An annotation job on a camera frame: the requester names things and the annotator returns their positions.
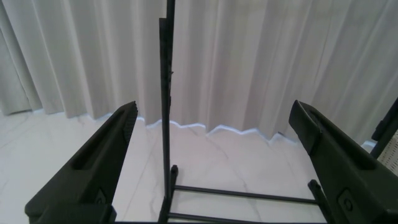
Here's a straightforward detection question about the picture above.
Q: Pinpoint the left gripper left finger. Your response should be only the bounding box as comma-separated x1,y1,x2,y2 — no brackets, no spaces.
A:
24,101,139,224

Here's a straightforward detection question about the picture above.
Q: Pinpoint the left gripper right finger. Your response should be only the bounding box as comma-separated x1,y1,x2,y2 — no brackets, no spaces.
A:
288,99,398,224

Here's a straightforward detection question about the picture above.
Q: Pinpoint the black clothes rack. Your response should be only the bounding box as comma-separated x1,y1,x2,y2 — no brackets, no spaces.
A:
157,0,398,224

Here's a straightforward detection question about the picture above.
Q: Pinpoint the white laundry basket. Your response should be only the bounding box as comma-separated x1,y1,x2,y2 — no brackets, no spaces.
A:
377,130,398,177

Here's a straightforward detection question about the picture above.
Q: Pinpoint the white curtain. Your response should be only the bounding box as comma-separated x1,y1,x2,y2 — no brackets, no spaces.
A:
0,0,398,147

